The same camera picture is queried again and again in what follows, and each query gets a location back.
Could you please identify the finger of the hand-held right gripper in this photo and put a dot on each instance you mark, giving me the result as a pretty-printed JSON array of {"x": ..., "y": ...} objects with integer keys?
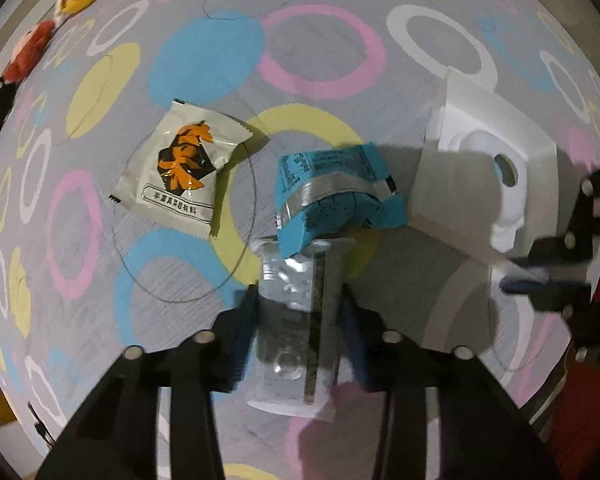
[
  {"x": 547, "y": 250},
  {"x": 545, "y": 292}
]

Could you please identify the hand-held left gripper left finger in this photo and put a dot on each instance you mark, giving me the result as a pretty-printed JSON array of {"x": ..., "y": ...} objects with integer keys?
[{"x": 242, "y": 332}]

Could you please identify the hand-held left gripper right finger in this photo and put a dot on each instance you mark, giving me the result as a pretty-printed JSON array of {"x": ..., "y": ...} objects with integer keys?
[{"x": 355, "y": 347}]

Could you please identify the clear plastic blister pack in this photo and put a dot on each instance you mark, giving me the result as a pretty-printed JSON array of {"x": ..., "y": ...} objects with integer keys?
[{"x": 290, "y": 310}]

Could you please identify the white plastic tray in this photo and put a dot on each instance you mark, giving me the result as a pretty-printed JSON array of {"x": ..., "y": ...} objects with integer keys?
[{"x": 480, "y": 125}]

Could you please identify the blue snack wrapper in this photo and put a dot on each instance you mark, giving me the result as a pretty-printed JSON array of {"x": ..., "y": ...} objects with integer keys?
[{"x": 330, "y": 210}]

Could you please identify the white and orange snack packet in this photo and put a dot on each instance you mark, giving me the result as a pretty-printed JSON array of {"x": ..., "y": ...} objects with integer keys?
[{"x": 180, "y": 160}]

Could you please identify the large red plush toy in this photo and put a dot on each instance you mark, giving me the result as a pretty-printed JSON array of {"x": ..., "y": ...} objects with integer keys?
[{"x": 27, "y": 50}]

